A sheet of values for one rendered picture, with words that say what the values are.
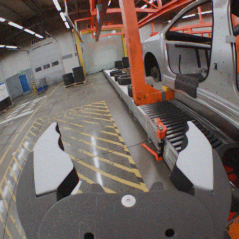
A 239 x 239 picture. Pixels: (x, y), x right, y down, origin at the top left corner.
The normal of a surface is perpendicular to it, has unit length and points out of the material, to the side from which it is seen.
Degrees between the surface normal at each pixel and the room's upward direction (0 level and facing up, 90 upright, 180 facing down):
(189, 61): 87
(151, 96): 90
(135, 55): 90
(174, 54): 87
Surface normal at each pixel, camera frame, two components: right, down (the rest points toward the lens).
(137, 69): 0.18, 0.46
